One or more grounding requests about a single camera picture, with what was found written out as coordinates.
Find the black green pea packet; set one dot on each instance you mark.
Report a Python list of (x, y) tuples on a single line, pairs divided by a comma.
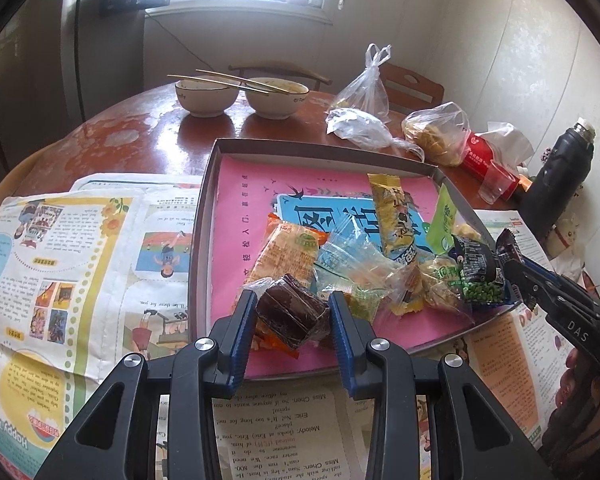
[(480, 265)]

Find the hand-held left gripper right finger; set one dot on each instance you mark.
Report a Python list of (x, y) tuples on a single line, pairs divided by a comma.
[(345, 350)]

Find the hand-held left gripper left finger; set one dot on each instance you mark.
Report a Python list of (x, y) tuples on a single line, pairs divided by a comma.
[(240, 350)]

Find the cream ceramic bowl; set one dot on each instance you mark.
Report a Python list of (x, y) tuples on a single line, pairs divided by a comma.
[(275, 105), (205, 102)]

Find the red tissue pack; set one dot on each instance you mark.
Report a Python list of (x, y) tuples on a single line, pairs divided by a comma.
[(480, 155)]

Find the dark wardrobe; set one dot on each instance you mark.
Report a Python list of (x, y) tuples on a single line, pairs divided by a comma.
[(25, 85)]

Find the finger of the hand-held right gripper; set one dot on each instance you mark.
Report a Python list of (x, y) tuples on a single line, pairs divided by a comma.
[(555, 277), (525, 285)]

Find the clear brown cake packet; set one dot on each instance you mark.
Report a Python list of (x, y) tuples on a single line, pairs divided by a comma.
[(290, 310)]

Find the white animal figurine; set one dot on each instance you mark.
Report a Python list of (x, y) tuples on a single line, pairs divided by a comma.
[(567, 237)]

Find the orange panel text newspaper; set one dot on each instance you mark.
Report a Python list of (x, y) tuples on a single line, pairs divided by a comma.
[(280, 435)]

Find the clear sandwich cake packet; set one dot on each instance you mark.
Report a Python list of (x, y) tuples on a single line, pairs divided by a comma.
[(360, 270)]

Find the green snack packet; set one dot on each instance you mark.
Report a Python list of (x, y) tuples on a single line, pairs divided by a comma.
[(442, 220)]

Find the dark cardboard box tray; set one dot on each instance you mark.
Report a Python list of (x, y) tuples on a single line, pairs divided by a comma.
[(205, 260)]

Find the person's right hand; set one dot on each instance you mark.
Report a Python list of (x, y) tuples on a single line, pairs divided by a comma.
[(572, 367)]

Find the plastic bag of fried pastries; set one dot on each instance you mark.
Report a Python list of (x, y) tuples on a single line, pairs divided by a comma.
[(437, 135)]

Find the black thermos bottle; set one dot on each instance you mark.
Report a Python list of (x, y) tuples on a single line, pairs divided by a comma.
[(560, 180)]

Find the crumpled clear plastic bag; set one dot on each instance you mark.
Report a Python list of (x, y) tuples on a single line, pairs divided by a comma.
[(357, 127)]

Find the yellow cow print bread packet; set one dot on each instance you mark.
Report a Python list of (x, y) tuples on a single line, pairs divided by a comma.
[(395, 220)]

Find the pink book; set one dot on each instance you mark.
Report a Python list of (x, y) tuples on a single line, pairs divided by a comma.
[(240, 220)]

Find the clear plastic cup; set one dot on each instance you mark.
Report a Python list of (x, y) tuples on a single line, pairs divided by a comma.
[(495, 187)]

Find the orange cracker packet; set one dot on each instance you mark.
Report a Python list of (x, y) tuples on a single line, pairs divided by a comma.
[(285, 250)]

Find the grey refrigerator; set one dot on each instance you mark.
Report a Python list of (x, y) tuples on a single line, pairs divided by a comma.
[(110, 60)]

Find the yellow border illustrated newspaper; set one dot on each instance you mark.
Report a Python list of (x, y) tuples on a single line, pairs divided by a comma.
[(80, 270)]

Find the yellow-green pastry packet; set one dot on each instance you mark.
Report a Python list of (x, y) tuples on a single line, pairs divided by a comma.
[(467, 232)]

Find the clear green label pastry packet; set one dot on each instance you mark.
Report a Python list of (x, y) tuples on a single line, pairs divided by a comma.
[(440, 280)]

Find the wooden chair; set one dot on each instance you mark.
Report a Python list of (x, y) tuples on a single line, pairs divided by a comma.
[(420, 90)]

